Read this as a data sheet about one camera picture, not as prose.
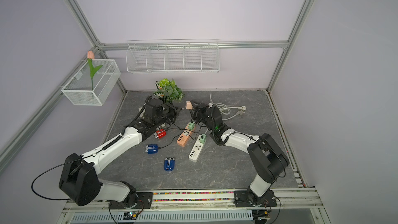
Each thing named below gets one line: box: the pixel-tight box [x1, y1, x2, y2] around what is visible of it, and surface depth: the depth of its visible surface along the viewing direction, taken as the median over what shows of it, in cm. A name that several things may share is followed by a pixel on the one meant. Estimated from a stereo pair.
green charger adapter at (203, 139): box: [199, 133, 207, 144], surface depth 88 cm
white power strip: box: [188, 133, 207, 161], surface depth 88 cm
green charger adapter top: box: [188, 121, 195, 131], surface depth 95 cm
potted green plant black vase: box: [153, 78, 186, 105], surface depth 88 cm
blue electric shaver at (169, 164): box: [163, 157, 176, 172], surface depth 84 cm
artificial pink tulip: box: [87, 50, 104, 91], surface depth 85 cm
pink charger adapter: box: [185, 101, 193, 110], surface depth 81 cm
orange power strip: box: [176, 123, 196, 148], surface depth 94 cm
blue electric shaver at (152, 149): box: [145, 144, 159, 154], surface depth 90 cm
